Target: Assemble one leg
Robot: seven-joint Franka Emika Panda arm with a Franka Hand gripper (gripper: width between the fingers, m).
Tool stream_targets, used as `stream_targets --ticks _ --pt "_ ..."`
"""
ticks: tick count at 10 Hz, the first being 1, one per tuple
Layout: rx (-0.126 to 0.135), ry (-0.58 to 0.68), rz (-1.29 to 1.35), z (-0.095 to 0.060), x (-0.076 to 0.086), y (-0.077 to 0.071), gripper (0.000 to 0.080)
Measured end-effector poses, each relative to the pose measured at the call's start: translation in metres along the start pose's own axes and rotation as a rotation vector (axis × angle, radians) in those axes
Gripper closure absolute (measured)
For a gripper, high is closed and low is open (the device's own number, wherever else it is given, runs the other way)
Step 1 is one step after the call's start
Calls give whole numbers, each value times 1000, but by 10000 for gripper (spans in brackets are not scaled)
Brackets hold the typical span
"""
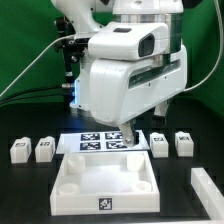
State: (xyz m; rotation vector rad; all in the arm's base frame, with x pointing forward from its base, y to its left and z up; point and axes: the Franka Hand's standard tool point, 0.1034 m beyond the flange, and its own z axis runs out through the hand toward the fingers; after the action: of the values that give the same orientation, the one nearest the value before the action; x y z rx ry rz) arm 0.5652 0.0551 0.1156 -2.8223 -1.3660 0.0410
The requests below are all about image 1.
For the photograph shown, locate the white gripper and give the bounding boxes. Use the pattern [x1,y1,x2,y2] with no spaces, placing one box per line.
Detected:
[89,45,187,147]

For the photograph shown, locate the white square table top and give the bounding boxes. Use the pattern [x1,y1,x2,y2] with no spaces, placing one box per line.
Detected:
[50,151,160,216]

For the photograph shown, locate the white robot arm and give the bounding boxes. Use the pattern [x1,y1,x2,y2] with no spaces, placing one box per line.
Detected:
[51,0,187,146]

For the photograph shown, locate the white sheet with markers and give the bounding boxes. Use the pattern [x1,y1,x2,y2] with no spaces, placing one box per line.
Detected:
[56,130,149,154]

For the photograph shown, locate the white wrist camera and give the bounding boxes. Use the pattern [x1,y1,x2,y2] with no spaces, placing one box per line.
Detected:
[88,22,169,61]

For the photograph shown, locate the black cables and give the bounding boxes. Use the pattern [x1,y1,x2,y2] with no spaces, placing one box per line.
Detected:
[0,85,73,107]

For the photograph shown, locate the white obstacle wall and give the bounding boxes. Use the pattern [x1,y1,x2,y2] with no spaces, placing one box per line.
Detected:
[191,168,224,221]

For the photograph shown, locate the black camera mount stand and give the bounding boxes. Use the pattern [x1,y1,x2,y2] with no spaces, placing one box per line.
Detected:
[54,16,85,89]

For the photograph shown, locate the white cable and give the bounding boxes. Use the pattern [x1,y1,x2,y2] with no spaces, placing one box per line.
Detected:
[0,35,78,98]

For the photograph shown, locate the grey cable right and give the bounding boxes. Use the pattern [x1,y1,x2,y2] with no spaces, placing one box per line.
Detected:
[183,0,224,93]

